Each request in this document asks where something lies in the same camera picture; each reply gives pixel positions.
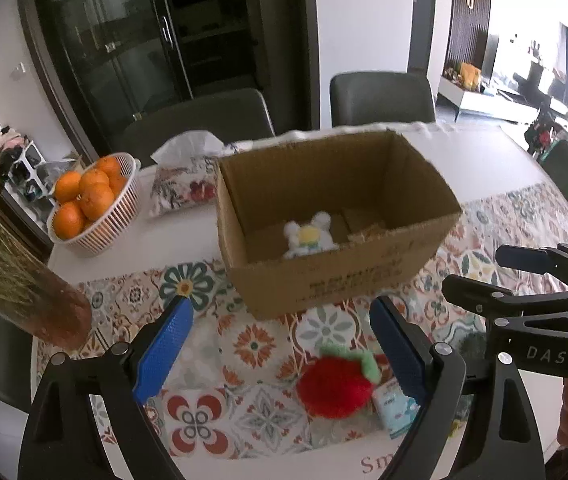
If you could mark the orange fruit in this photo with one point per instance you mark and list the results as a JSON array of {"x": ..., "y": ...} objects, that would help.
[
  {"x": 69, "y": 220},
  {"x": 109, "y": 165},
  {"x": 96, "y": 200},
  {"x": 67, "y": 187}
]

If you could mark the dark grey chair right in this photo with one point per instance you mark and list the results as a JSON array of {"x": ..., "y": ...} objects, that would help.
[{"x": 363, "y": 98}]

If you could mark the orange fruit centre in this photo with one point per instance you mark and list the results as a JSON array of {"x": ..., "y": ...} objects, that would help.
[{"x": 96, "y": 200}]

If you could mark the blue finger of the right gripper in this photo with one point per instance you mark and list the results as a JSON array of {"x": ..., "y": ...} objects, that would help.
[
  {"x": 548, "y": 260},
  {"x": 493, "y": 301}
]

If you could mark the dark grey chair left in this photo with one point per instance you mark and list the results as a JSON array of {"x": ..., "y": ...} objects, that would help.
[{"x": 232, "y": 116}]

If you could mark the floral tissue box cover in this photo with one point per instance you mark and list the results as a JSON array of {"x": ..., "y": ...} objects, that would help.
[{"x": 186, "y": 173}]

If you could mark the brown cardboard box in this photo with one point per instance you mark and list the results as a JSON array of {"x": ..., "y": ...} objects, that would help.
[{"x": 390, "y": 211}]

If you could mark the red strawberry plush toy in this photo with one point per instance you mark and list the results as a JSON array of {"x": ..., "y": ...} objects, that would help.
[{"x": 339, "y": 382}]

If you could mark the white plush flower toy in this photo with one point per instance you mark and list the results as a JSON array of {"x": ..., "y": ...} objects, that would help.
[{"x": 309, "y": 238}]

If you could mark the light blue tissue pack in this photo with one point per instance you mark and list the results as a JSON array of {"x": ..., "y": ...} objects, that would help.
[{"x": 395, "y": 409}]

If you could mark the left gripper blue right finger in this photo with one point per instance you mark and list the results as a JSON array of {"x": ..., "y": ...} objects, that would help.
[{"x": 392, "y": 333}]

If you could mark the black glass cabinet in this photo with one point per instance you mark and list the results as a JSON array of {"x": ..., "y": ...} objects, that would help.
[{"x": 108, "y": 64}]

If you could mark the white plastic fruit basket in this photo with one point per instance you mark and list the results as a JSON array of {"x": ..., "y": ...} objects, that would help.
[{"x": 98, "y": 235}]

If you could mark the orange fruit front left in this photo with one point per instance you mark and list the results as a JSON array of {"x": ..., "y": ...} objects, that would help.
[{"x": 69, "y": 220}]

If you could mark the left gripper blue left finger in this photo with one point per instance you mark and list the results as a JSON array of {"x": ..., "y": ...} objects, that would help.
[{"x": 157, "y": 346}]

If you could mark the orange fruit top back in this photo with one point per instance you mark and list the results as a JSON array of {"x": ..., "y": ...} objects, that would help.
[{"x": 109, "y": 165}]

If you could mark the white tv console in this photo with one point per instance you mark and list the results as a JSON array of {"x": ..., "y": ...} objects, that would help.
[{"x": 506, "y": 104}]

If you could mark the patterned tile tablecloth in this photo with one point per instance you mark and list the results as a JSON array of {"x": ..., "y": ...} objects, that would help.
[{"x": 229, "y": 409}]

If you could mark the orange fruit upper left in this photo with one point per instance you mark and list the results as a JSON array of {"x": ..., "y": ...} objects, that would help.
[{"x": 67, "y": 187}]

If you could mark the glass vase dried flowers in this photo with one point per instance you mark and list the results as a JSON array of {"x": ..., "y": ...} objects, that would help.
[{"x": 37, "y": 300}]

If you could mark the dark grey chair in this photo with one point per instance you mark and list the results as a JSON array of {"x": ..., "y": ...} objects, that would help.
[
  {"x": 363, "y": 98},
  {"x": 232, "y": 116}
]

